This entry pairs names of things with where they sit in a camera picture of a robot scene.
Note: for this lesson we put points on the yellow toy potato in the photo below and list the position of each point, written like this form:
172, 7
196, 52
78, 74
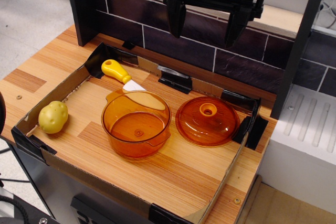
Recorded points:
53, 117

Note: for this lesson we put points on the orange transparent pot lid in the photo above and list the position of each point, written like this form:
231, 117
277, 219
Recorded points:
207, 121

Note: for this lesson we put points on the cardboard fence with black tape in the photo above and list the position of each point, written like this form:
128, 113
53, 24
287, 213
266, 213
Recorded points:
79, 176

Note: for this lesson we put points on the orange transparent plastic pot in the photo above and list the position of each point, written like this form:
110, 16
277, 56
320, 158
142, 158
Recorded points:
137, 122

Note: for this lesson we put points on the dark tiled backsplash shelf unit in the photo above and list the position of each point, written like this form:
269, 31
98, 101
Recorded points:
263, 63

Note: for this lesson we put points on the white toy sink drainboard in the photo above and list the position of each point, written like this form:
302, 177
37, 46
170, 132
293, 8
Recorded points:
300, 157

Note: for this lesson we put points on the yellow handled toy knife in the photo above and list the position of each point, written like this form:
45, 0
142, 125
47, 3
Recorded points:
114, 69

